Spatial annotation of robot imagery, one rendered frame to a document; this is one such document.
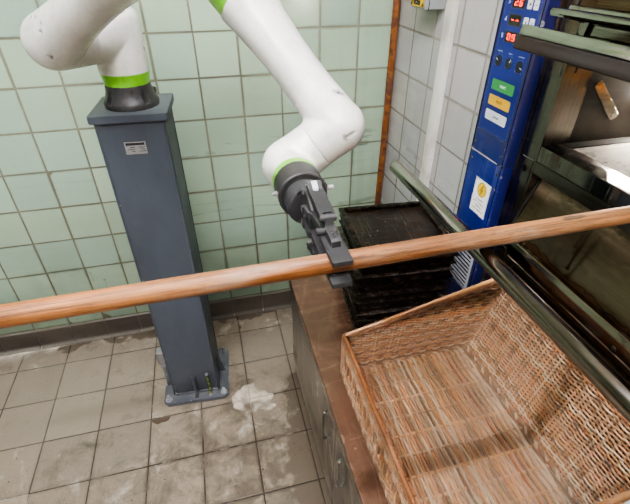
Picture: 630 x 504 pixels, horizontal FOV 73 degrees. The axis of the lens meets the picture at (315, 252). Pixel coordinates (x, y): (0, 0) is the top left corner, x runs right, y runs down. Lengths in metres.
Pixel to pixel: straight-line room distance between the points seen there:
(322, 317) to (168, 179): 0.64
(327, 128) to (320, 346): 0.70
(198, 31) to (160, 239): 0.74
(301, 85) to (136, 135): 0.59
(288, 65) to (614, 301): 0.80
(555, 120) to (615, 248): 0.32
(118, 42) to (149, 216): 0.49
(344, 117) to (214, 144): 1.04
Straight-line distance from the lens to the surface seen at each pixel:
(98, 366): 2.26
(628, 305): 1.05
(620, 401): 0.58
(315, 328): 1.38
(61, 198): 1.99
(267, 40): 0.92
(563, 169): 1.12
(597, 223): 0.83
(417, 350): 1.30
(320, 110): 0.87
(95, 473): 1.93
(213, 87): 1.77
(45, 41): 1.19
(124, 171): 1.37
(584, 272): 1.10
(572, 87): 1.16
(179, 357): 1.83
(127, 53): 1.30
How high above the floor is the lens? 1.56
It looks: 35 degrees down
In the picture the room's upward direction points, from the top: straight up
